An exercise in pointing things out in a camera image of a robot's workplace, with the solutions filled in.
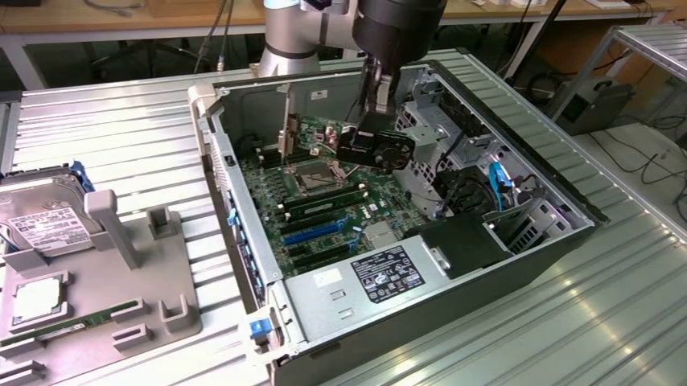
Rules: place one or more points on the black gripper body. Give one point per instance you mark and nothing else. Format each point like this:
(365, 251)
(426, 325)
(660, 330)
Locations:
(396, 28)

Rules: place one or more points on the green graphics card black fan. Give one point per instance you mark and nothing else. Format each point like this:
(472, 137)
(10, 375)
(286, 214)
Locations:
(374, 150)

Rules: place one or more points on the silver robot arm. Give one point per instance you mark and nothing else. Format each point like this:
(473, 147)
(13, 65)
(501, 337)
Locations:
(289, 40)

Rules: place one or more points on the silver metal disk bay cage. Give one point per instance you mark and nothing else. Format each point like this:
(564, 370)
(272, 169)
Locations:
(424, 136)

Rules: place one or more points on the white sticker label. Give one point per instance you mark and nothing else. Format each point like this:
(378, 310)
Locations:
(318, 95)

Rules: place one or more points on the green motherboard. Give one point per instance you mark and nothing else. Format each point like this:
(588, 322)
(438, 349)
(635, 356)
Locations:
(377, 201)

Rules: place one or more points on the silver CPU socket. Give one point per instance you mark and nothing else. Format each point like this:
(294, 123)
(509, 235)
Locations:
(310, 179)

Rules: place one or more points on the black RAM slot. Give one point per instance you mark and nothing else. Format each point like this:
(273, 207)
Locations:
(321, 191)
(325, 195)

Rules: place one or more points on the black plastic disk bay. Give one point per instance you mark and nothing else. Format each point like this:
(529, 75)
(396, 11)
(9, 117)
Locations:
(464, 193)

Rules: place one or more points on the green RAM stick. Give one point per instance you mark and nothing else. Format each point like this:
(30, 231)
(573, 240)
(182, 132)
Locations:
(326, 206)
(80, 321)

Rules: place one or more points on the silver chipset heatsink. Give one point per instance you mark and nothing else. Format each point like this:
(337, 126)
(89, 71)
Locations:
(377, 232)

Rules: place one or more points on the black expansion slot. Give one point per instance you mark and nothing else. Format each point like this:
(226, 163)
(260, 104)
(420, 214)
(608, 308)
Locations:
(310, 226)
(321, 254)

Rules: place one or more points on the blue expansion slot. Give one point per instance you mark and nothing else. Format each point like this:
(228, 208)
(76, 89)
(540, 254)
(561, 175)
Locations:
(316, 233)

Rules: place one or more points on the black stand leg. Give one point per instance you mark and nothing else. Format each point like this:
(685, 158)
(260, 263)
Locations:
(557, 6)

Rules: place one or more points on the black plastic cover block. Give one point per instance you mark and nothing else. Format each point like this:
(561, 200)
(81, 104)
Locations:
(472, 245)

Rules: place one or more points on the black box device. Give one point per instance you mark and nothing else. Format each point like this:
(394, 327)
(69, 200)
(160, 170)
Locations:
(595, 108)

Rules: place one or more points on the black chair base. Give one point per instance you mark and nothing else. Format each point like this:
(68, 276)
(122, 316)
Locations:
(144, 52)

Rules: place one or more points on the grey power supply box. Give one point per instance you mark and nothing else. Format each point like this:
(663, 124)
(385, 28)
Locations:
(332, 297)

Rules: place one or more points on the wooden desk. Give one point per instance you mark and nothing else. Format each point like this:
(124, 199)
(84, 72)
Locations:
(106, 20)

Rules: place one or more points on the black and silver PC case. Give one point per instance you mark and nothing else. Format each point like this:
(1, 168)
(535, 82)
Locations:
(429, 342)

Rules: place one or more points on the blue plastic case latch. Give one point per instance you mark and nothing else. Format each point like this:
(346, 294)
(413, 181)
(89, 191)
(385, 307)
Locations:
(258, 327)

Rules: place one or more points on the blue disk carrier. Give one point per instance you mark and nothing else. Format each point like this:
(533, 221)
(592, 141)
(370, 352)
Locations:
(80, 177)

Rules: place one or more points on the grey plastic parts rack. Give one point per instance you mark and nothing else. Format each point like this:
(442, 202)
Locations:
(122, 289)

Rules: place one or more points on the silver hard disk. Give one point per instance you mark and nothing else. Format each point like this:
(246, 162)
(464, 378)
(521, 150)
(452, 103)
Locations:
(42, 217)

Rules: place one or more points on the silver CPU chip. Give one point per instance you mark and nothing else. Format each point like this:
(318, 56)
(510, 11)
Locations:
(37, 297)

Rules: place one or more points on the aluminium profile frame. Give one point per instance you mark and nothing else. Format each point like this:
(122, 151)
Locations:
(644, 44)

